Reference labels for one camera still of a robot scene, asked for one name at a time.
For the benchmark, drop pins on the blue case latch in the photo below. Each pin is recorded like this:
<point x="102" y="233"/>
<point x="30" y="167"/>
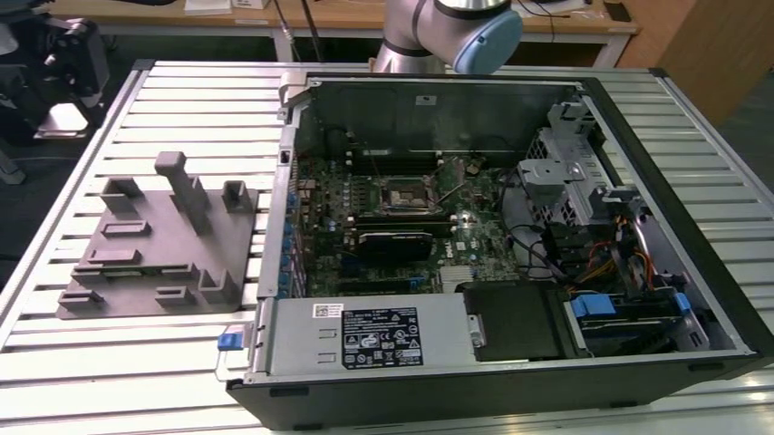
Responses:
<point x="230" y="342"/>

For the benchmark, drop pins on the white barcode sticker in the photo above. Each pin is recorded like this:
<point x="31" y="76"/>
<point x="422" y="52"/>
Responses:
<point x="326" y="311"/>

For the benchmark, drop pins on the silver chipset heatsink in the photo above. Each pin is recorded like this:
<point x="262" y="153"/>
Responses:
<point x="457" y="274"/>

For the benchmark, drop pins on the CPU socket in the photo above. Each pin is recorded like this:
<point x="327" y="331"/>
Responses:
<point x="403" y="196"/>

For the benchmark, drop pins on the grey parts rack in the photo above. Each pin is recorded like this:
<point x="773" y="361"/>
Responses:
<point x="170" y="254"/>

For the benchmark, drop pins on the graphics card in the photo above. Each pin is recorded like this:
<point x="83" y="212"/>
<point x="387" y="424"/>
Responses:
<point x="393" y="247"/>

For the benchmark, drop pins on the black machine on stand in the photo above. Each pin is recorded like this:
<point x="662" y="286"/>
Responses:
<point x="67" y="54"/>

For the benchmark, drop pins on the black PC case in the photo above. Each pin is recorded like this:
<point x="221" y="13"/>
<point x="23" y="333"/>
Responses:
<point x="424" y="399"/>

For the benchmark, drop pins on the grey stand leg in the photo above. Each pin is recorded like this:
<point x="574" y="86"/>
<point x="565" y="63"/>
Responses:
<point x="8" y="170"/>

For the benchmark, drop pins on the grey power supply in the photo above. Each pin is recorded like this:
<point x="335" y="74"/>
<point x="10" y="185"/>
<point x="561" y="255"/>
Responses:
<point x="290" y="344"/>

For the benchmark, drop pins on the large white box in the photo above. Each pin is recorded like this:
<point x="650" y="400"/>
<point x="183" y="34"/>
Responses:
<point x="207" y="5"/>

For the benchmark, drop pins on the silver metal drive cage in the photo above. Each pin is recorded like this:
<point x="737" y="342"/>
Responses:
<point x="562" y="172"/>

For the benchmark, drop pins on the black expansion slot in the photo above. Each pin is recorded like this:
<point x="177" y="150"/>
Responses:
<point x="375" y="286"/>

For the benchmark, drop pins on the hard disk in blue carrier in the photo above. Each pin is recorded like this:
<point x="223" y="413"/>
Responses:
<point x="596" y="306"/>

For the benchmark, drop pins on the green motherboard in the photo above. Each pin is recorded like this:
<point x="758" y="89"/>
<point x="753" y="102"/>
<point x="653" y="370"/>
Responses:
<point x="490" y="213"/>

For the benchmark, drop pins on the white case label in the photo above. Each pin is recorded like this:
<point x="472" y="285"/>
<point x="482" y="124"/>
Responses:
<point x="426" y="99"/>

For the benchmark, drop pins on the wooden cabinet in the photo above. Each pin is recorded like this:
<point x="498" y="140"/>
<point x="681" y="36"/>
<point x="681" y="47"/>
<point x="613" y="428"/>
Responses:
<point x="713" y="54"/>

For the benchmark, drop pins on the black phone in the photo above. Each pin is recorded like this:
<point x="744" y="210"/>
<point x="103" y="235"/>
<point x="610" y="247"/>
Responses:
<point x="618" y="11"/>

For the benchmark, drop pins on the small white box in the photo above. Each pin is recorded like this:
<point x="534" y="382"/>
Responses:
<point x="251" y="3"/>

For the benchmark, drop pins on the green RAM stick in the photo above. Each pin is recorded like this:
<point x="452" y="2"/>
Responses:
<point x="130" y="271"/>

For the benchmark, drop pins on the black RAM slot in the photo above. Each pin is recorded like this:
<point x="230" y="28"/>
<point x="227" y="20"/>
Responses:
<point x="405" y="165"/>
<point x="445" y="232"/>
<point x="399" y="218"/>
<point x="399" y="223"/>
<point x="399" y="228"/>
<point x="405" y="171"/>
<point x="405" y="154"/>
<point x="405" y="160"/>

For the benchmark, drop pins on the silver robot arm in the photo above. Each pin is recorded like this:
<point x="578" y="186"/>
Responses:
<point x="417" y="27"/>

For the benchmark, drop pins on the black plastic cover box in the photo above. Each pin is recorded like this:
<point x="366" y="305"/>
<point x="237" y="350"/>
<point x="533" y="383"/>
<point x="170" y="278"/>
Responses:
<point x="514" y="321"/>

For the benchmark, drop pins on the black power supply label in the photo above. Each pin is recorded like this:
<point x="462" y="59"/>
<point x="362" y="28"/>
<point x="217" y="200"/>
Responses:
<point x="381" y="337"/>

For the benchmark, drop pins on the wooden desk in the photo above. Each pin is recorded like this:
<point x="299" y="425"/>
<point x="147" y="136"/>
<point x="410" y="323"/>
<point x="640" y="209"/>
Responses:
<point x="151" y="20"/>

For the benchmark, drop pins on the round coin battery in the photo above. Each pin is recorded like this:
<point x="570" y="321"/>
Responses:
<point x="474" y="166"/>

